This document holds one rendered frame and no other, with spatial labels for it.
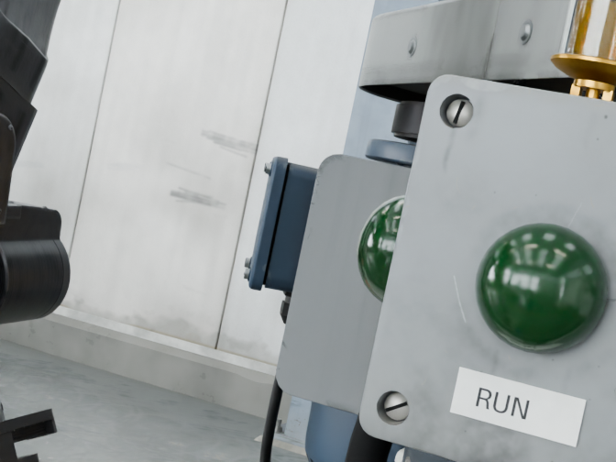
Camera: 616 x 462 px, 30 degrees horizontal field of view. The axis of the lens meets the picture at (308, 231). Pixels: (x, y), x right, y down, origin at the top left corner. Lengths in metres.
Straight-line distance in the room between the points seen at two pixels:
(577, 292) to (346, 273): 0.50
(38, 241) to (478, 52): 0.27
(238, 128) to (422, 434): 5.84
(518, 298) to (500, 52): 0.36
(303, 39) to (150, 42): 0.90
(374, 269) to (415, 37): 0.45
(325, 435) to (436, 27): 0.29
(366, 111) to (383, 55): 4.59
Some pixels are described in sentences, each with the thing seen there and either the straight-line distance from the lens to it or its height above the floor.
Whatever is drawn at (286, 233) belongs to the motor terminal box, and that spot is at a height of 1.26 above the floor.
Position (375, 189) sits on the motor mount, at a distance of 0.74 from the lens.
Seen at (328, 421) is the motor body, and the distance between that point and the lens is 0.80.
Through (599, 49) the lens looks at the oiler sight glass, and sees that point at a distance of 0.35.
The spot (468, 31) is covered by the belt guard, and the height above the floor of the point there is 1.39.
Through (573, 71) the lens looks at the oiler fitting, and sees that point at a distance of 0.35.
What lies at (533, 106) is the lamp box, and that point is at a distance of 0.27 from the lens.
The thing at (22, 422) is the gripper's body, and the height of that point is 1.15.
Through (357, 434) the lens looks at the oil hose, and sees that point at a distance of 0.35.
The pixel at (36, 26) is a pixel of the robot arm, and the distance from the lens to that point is 0.62.
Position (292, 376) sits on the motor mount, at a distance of 0.76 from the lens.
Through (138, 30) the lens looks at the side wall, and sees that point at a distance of 6.48.
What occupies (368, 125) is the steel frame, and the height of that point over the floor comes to 1.56.
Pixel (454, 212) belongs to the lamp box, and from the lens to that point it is 0.28.
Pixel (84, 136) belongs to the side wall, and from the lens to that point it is 6.57.
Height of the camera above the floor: 1.30
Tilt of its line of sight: 3 degrees down
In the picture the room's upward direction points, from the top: 12 degrees clockwise
